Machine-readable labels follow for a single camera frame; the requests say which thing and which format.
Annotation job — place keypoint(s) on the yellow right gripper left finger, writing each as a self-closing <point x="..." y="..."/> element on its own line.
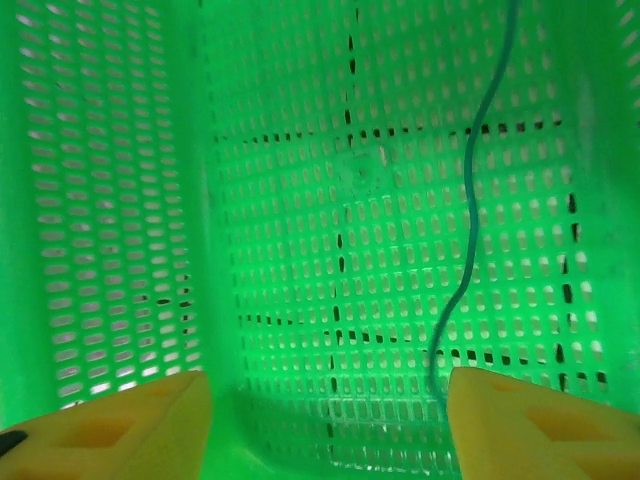
<point x="150" y="430"/>

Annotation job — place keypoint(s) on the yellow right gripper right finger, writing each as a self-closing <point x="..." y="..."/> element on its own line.
<point x="500" y="430"/>

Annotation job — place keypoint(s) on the green plastic basket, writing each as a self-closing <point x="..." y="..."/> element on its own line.
<point x="300" y="200"/>

